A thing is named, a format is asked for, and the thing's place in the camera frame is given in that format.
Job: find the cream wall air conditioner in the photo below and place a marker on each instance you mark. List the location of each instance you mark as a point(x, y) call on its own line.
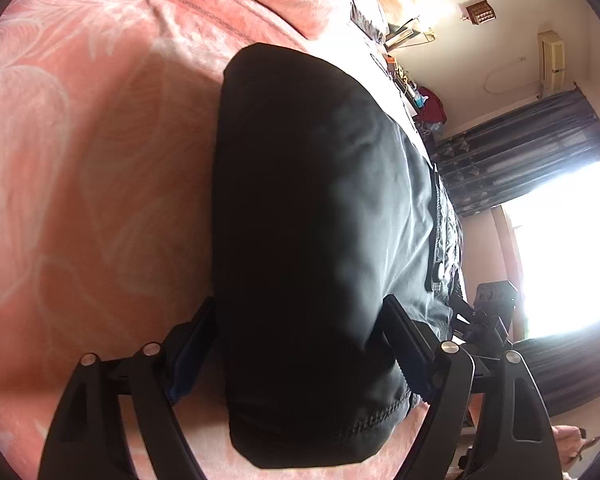
point(553, 60)

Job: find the dark patterned curtain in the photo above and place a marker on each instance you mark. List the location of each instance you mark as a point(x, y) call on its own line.
point(520, 150)

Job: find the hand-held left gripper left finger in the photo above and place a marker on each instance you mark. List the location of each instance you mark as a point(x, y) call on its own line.
point(185, 370)

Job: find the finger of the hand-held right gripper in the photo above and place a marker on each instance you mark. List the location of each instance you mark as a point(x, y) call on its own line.
point(464, 312)

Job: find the red cloth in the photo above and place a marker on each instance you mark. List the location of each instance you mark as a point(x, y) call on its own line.
point(430, 105)

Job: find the pink leaf-print bed sheet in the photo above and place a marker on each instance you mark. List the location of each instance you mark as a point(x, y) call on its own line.
point(80, 160)

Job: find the small brown wall ornament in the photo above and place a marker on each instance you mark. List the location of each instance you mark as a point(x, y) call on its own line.
point(480, 12)

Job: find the black pants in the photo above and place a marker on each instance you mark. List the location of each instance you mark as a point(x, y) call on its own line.
point(305, 235)

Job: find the dark patterned pillow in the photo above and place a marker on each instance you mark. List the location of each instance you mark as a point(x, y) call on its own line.
point(367, 17)

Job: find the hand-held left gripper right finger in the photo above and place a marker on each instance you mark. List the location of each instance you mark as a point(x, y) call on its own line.
point(414, 355)

